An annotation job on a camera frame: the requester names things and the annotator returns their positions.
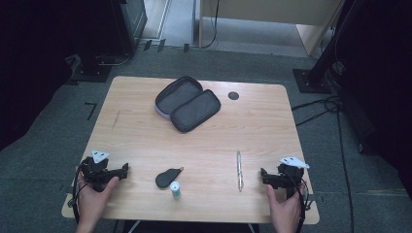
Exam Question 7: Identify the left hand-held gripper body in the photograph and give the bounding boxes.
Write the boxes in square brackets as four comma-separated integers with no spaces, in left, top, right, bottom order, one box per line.
[79,149,115,192]

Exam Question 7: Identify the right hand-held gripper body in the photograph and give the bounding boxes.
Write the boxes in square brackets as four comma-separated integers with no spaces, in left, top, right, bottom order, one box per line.
[273,155,310,199]

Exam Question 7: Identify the silver pen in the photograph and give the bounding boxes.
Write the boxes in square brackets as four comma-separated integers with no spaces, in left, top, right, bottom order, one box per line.
[236,150,244,192]

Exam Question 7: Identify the white and green glue stick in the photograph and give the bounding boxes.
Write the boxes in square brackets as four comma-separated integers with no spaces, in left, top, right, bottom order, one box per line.
[169,181,182,199]

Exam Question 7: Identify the grey zip pencil case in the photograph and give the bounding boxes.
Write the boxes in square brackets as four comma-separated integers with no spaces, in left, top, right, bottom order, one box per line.
[154,76,223,134]

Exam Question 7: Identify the person's left hand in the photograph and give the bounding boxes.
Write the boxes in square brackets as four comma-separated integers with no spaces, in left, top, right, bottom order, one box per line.
[75,166,120,226]

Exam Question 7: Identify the person's right hand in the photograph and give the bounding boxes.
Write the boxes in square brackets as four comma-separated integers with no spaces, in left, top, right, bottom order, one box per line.
[265,186,305,233]

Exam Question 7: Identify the black slanted stand with base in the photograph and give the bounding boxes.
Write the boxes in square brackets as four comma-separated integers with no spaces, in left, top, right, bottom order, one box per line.
[292,0,349,95]

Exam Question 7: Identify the black stand with square base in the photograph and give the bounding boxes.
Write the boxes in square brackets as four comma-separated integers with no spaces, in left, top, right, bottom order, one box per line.
[69,32,114,83]

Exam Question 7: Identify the black cabinet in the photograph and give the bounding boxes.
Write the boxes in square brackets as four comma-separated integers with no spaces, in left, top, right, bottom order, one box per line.
[108,0,149,56]

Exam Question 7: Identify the light wooden desk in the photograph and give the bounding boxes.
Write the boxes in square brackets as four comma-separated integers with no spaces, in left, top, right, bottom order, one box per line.
[197,0,345,58]

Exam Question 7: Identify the left hand-held gripper cable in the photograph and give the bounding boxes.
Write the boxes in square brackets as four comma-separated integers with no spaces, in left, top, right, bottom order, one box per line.
[71,164,90,225]

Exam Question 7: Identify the hand-held gripper cable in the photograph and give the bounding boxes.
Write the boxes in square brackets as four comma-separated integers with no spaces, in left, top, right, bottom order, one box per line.
[71,164,90,225]
[291,176,313,233]

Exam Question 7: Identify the right hand-held gripper cable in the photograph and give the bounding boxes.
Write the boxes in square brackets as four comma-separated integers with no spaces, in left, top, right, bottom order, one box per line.
[291,176,313,233]

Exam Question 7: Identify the long black floor cable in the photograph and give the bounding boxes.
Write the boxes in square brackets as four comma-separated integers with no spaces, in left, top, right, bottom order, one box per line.
[335,106,356,233]

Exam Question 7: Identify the grey looped cable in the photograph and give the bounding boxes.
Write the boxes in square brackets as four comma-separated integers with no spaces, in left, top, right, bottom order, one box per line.
[95,51,134,68]

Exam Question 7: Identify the black hanging cable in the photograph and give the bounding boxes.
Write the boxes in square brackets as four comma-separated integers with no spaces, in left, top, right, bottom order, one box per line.
[199,0,221,50]

